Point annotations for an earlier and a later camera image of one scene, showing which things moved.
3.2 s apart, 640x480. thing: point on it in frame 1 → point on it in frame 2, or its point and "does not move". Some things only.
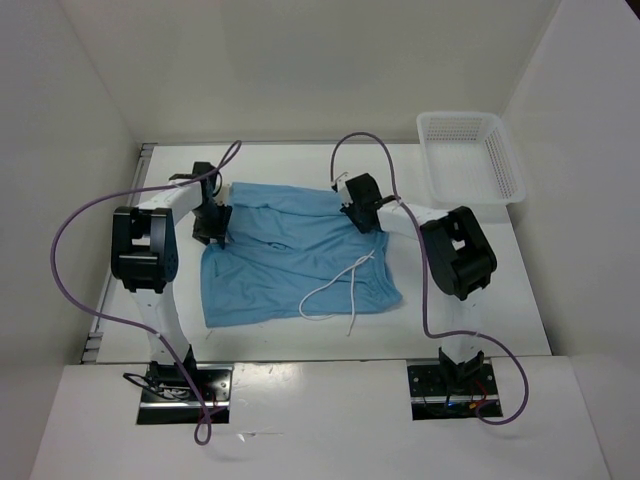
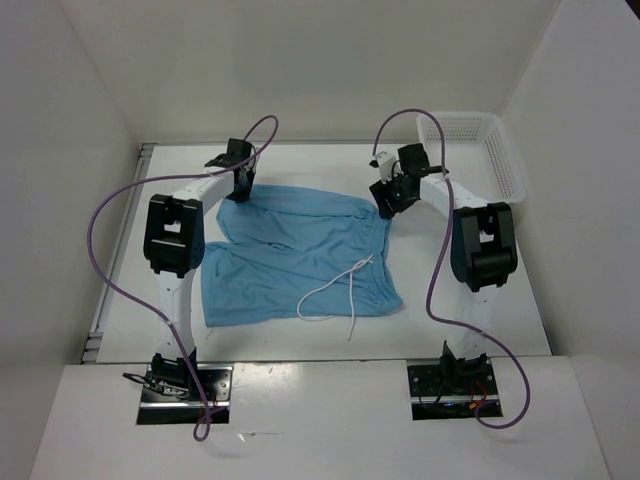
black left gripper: (217, 231) → (243, 196)
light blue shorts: (290, 252) does not move
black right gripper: (350, 212) → (381, 192)
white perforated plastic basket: (469, 159) does not move
